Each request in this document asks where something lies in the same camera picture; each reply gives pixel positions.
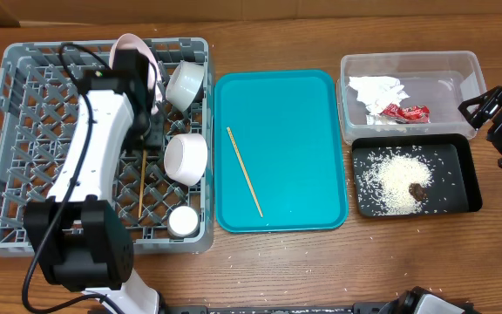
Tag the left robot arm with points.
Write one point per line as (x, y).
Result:
(79, 241)

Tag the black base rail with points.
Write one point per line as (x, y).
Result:
(357, 308)

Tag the clear plastic bin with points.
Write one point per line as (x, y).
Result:
(439, 80)

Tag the grey plastic dish rack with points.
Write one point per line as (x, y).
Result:
(38, 112)

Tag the black tray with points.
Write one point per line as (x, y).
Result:
(459, 192)

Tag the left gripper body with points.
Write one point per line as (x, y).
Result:
(147, 133)

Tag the white napkin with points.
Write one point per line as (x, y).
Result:
(376, 93)

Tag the teal serving tray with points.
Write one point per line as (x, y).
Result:
(287, 129)

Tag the large white plate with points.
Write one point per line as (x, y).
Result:
(130, 41)

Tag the white rice pile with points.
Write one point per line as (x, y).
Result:
(382, 176)

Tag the red snack wrapper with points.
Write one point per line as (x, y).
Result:
(407, 115)

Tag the pink bowl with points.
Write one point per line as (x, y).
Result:
(185, 158)

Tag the brown food scrap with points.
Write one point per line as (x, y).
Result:
(417, 192)

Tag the small white cup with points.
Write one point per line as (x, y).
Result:
(183, 222)

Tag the grey bowl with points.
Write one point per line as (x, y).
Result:
(185, 84)

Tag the wooden chopstick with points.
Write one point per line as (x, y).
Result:
(244, 171)
(142, 182)

